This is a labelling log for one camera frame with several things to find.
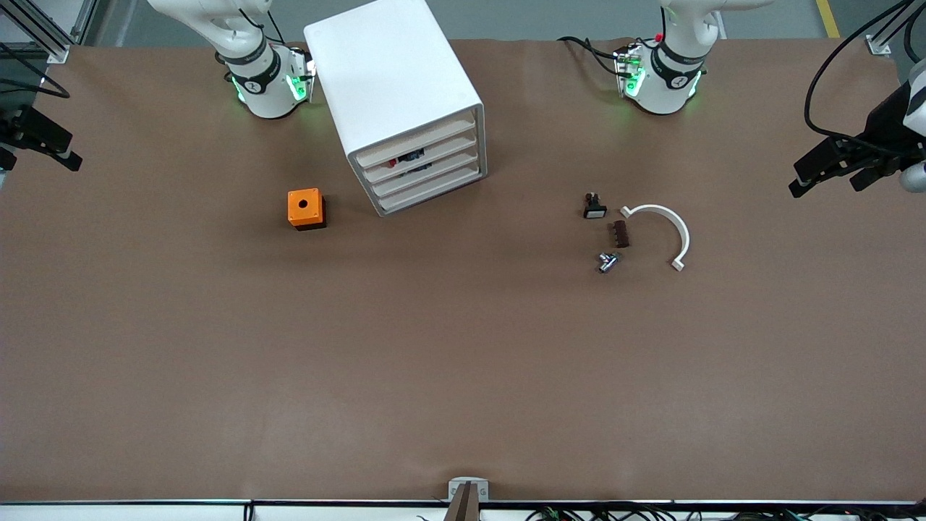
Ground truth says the white plastic drawer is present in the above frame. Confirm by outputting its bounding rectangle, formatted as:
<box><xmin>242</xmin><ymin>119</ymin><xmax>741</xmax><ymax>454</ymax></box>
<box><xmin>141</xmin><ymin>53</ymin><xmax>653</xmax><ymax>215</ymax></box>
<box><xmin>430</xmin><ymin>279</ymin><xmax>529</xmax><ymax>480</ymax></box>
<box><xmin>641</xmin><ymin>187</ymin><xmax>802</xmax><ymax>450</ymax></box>
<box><xmin>376</xmin><ymin>165</ymin><xmax>485</xmax><ymax>216</ymax></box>
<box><xmin>351</xmin><ymin>110</ymin><xmax>480</xmax><ymax>171</ymax></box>

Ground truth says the orange button box black base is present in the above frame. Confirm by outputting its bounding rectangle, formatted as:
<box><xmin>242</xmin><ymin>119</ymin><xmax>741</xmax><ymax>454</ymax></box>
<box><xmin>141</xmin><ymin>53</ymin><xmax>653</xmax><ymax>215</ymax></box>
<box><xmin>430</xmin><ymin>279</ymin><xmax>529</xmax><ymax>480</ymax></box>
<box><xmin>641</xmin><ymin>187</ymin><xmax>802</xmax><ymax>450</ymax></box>
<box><xmin>287</xmin><ymin>188</ymin><xmax>327</xmax><ymax>231</ymax></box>

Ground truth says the white drawer cabinet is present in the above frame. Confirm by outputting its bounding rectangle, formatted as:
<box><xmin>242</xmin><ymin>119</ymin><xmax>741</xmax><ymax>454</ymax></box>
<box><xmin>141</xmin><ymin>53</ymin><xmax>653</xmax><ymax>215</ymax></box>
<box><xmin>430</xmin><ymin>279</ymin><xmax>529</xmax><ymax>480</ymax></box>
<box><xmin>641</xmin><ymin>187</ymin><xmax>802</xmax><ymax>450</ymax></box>
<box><xmin>303</xmin><ymin>0</ymin><xmax>488</xmax><ymax>218</ymax></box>

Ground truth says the blue black electrical component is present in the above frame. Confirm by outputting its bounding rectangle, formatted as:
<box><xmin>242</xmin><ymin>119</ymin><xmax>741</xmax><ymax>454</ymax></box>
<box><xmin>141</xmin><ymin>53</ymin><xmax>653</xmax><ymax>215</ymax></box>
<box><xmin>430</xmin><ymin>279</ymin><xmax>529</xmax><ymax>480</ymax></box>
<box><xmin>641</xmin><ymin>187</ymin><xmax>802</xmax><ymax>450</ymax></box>
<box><xmin>389</xmin><ymin>148</ymin><xmax>433</xmax><ymax>174</ymax></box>

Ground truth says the brown pointed bar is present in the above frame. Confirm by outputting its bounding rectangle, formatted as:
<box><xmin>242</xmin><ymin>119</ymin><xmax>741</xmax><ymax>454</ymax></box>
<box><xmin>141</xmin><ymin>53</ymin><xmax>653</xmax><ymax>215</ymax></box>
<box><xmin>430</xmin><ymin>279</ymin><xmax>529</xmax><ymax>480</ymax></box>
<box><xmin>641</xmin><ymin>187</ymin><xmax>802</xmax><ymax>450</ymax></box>
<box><xmin>443</xmin><ymin>483</ymin><xmax>480</xmax><ymax>521</ymax></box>

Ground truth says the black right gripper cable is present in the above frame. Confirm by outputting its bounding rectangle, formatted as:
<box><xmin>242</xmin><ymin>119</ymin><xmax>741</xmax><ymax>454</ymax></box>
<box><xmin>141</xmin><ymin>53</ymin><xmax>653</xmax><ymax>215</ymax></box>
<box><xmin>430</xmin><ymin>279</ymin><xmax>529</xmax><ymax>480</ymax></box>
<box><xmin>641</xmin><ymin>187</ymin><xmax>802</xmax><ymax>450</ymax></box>
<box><xmin>0</xmin><ymin>42</ymin><xmax>71</xmax><ymax>99</ymax></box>

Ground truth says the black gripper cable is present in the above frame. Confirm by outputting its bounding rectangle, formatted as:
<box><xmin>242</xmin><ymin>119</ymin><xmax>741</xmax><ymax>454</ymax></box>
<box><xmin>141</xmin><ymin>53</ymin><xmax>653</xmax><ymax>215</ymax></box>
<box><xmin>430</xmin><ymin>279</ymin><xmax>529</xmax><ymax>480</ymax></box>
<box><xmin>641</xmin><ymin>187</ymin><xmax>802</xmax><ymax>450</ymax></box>
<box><xmin>803</xmin><ymin>0</ymin><xmax>926</xmax><ymax>156</ymax></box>
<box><xmin>0</xmin><ymin>42</ymin><xmax>71</xmax><ymax>99</ymax></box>

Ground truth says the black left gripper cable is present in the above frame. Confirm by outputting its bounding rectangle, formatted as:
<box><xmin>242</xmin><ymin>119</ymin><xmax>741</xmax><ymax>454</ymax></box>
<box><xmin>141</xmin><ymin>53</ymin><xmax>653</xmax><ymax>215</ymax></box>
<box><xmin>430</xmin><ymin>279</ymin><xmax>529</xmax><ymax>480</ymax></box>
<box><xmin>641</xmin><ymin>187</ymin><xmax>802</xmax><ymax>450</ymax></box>
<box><xmin>803</xmin><ymin>0</ymin><xmax>926</xmax><ymax>156</ymax></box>

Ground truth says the aluminium frame post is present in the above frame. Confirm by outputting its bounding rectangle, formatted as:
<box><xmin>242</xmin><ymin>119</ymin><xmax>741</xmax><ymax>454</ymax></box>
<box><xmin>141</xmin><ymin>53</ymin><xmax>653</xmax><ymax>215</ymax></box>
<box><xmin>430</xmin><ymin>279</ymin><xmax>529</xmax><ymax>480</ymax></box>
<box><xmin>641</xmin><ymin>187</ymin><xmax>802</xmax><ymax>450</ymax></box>
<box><xmin>0</xmin><ymin>0</ymin><xmax>98</xmax><ymax>63</ymax></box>
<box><xmin>865</xmin><ymin>0</ymin><xmax>926</xmax><ymax>56</ymax></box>

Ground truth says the white curved plastic bracket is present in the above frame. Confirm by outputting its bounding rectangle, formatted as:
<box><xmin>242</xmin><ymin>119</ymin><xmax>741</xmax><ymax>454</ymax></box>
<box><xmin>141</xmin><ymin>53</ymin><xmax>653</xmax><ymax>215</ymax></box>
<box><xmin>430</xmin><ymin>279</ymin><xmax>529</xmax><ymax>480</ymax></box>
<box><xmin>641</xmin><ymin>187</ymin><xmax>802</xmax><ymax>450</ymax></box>
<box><xmin>620</xmin><ymin>204</ymin><xmax>691</xmax><ymax>272</ymax></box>

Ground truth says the black arm base cable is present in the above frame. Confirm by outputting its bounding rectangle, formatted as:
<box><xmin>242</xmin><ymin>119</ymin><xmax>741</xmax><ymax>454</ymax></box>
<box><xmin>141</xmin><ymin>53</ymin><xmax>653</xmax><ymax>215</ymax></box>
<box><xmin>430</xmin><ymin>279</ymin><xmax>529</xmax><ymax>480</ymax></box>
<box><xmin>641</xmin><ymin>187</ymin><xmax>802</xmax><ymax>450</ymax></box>
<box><xmin>557</xmin><ymin>35</ymin><xmax>624</xmax><ymax>77</ymax></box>

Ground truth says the white table edge rail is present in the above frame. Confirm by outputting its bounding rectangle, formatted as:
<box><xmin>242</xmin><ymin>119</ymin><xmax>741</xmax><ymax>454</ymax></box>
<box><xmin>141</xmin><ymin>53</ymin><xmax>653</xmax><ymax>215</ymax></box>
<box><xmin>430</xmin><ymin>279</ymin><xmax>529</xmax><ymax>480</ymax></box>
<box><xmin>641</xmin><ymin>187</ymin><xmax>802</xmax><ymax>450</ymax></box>
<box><xmin>0</xmin><ymin>499</ymin><xmax>926</xmax><ymax>521</ymax></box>

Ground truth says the grey clamp bracket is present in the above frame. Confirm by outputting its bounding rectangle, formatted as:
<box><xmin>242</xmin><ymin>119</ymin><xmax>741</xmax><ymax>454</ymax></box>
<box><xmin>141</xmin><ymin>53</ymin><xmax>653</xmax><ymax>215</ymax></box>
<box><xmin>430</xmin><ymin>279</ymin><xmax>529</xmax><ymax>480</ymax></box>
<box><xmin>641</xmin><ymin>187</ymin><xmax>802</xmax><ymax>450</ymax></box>
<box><xmin>448</xmin><ymin>477</ymin><xmax>490</xmax><ymax>502</ymax></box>

